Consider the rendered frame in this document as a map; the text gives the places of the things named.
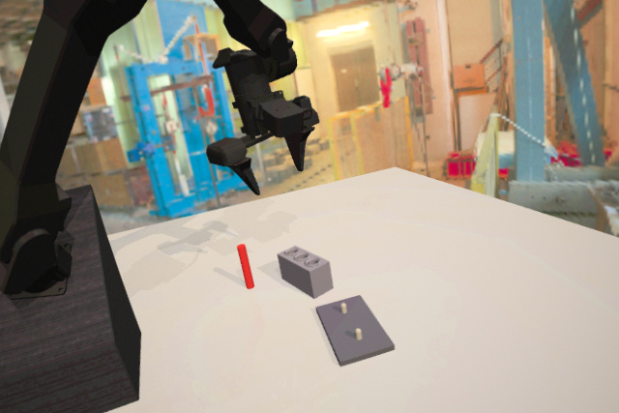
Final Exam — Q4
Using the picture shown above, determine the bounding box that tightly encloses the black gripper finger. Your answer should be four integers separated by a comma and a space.
285, 127, 315, 171
228, 157, 260, 195

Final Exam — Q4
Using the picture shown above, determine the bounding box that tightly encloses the red peg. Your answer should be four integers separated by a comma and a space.
237, 244, 254, 289

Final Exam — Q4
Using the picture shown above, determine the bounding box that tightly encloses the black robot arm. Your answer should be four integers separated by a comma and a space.
0, 0, 312, 300

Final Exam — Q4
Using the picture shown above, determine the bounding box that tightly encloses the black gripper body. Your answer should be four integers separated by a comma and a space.
206, 85, 320, 166

